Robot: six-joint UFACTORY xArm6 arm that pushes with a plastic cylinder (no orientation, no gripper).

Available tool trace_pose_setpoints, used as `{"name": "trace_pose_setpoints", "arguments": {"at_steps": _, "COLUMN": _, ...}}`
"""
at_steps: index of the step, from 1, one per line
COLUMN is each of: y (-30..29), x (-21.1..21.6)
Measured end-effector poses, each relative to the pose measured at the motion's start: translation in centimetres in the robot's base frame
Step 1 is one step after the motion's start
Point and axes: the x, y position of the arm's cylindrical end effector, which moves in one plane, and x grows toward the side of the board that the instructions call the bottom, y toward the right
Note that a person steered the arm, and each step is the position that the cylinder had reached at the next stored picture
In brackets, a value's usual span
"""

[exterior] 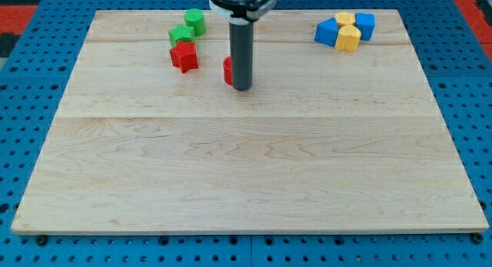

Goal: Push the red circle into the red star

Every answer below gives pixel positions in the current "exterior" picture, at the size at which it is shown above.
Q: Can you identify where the red circle block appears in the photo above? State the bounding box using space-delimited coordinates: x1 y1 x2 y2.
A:
222 56 233 85

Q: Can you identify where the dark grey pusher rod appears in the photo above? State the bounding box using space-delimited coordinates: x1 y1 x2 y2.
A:
229 22 254 91

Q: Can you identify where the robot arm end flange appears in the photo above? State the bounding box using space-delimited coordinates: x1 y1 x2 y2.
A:
209 0 278 25

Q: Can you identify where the red star block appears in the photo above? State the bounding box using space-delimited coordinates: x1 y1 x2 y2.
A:
170 41 199 73

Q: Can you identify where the green star block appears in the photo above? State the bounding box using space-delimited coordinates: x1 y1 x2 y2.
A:
168 24 195 47

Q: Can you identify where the green circle block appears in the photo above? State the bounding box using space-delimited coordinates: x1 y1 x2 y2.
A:
184 8 207 36

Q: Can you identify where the light wooden board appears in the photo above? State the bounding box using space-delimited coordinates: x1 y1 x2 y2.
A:
12 9 489 235

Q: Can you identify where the blue wedge block left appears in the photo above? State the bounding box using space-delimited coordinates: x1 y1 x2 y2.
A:
314 18 339 47

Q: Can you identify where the yellow heart block front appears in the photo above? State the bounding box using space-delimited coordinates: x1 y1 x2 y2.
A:
335 25 361 52

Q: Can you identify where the yellow hexagon block rear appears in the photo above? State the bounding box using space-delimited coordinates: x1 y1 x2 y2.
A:
334 12 356 28

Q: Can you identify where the blue cube block right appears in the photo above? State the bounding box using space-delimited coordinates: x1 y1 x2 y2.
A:
355 13 376 41

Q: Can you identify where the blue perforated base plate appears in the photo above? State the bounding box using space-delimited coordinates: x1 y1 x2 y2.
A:
1 0 491 266

